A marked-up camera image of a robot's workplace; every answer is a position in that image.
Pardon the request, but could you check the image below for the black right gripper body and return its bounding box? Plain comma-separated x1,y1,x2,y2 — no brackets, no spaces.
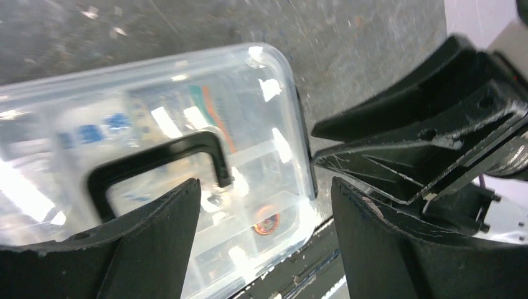
420,23,527,235

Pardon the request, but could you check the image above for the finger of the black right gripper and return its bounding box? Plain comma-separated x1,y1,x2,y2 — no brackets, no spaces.
314,81,527,205
311,34,477,141

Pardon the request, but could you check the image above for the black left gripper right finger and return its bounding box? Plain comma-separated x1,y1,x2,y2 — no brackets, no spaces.
331,177,527,298

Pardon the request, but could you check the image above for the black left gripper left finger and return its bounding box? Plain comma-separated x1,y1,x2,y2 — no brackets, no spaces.
1,179,201,298

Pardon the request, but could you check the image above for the small red round tin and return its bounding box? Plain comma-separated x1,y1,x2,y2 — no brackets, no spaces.
252,205,281,236

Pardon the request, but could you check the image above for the clear box lid black handle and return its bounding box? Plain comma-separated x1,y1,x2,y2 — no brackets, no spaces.
1,43,316,298

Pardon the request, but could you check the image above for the colourful bandage packet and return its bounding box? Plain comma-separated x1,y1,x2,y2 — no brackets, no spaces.
189,85,237,153

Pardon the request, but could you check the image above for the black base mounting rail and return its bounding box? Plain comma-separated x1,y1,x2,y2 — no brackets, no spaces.
232,218,345,299

